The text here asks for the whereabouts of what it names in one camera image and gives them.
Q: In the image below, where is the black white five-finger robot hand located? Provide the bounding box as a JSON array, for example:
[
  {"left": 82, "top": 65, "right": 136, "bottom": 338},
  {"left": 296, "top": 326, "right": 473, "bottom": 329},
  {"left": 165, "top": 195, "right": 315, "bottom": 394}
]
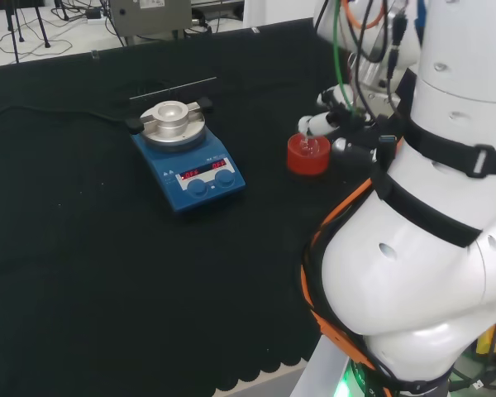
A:
[{"left": 297, "top": 84, "right": 402, "bottom": 167}]

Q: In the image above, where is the clear glass round-bottom flask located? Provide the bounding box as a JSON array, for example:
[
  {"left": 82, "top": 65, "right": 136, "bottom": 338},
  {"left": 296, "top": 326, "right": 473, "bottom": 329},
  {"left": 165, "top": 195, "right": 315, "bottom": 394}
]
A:
[{"left": 297, "top": 132, "right": 320, "bottom": 158}]

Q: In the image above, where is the thin silver metal bar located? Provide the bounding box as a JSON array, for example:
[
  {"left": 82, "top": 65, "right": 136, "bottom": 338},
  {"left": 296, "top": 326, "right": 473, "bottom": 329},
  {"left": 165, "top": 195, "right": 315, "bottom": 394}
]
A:
[{"left": 129, "top": 76, "right": 218, "bottom": 102}]

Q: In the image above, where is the heater with blue base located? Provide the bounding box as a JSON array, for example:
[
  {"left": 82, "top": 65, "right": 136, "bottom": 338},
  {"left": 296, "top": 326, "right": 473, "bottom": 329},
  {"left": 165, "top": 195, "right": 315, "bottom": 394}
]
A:
[{"left": 126, "top": 96, "right": 247, "bottom": 214}]

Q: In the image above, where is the grey metal box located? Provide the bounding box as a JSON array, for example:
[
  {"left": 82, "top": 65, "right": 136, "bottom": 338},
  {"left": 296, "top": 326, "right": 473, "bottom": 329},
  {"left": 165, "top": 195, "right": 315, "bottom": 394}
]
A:
[{"left": 109, "top": 0, "right": 193, "bottom": 39}]

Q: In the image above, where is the yellow stop button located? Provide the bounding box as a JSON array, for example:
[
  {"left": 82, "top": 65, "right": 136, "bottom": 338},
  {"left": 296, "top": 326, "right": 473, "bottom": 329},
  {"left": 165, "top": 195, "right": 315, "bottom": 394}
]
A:
[{"left": 475, "top": 324, "right": 496, "bottom": 356}]

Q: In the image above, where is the black bench cloth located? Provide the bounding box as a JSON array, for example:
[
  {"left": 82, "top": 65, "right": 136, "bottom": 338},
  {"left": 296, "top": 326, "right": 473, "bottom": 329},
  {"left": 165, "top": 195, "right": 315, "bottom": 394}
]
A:
[{"left": 0, "top": 17, "right": 414, "bottom": 392}]

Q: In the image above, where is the black tripod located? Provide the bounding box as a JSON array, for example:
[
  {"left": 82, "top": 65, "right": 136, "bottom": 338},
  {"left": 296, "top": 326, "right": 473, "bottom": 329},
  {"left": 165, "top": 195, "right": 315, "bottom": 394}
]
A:
[{"left": 3, "top": 0, "right": 53, "bottom": 65}]

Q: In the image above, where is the red round flask support ring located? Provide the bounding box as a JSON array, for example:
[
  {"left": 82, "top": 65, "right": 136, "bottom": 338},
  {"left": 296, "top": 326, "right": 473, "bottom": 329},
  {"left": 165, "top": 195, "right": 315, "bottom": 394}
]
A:
[{"left": 287, "top": 132, "right": 331, "bottom": 177}]

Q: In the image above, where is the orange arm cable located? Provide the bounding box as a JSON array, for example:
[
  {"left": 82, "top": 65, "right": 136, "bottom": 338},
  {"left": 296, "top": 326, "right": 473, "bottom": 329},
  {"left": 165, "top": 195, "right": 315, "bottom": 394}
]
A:
[{"left": 300, "top": 180, "right": 398, "bottom": 384}]

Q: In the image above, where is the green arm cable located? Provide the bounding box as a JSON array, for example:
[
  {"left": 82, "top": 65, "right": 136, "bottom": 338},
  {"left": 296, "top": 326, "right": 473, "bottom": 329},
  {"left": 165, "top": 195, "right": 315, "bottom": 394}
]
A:
[{"left": 332, "top": 0, "right": 363, "bottom": 115}]

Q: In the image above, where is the black heater power cable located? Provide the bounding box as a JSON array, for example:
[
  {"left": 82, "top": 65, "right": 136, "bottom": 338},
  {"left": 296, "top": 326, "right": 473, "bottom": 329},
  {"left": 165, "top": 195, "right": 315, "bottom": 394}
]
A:
[{"left": 0, "top": 104, "right": 131, "bottom": 125}]

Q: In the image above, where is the thin dark floor cable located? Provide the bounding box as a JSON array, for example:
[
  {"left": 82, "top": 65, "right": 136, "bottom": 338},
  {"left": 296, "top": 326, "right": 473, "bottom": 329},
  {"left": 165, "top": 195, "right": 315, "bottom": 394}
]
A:
[{"left": 0, "top": 24, "right": 74, "bottom": 57}]

